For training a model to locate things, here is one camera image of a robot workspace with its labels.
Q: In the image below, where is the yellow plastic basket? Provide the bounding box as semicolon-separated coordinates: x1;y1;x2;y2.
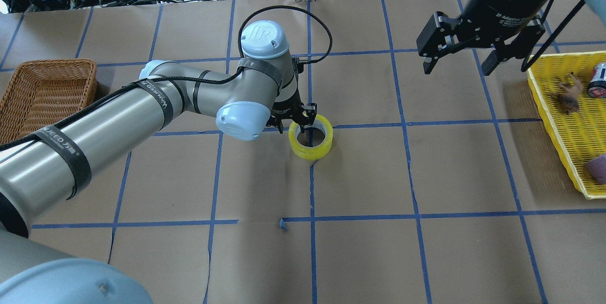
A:
527;50;606;200

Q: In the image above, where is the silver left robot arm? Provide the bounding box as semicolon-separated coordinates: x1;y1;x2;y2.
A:
1;20;315;304

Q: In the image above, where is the small blue labelled can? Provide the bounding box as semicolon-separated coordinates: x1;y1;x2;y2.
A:
587;62;606;98

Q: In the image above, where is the purple foam block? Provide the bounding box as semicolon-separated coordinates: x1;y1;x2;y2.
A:
584;153;606;185

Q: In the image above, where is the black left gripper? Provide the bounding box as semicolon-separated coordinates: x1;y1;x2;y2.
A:
267;57;317;135

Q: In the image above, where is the brown wicker basket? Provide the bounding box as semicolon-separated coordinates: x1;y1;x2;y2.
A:
0;58;98;143

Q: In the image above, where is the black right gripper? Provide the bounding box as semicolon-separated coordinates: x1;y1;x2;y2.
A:
416;11;546;77

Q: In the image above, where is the brown toy animal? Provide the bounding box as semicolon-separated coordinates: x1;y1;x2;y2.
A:
549;72;584;116

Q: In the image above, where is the yellow tape roll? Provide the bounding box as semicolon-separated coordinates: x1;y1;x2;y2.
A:
288;115;334;161

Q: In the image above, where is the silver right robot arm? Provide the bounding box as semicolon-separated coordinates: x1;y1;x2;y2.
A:
378;0;605;75

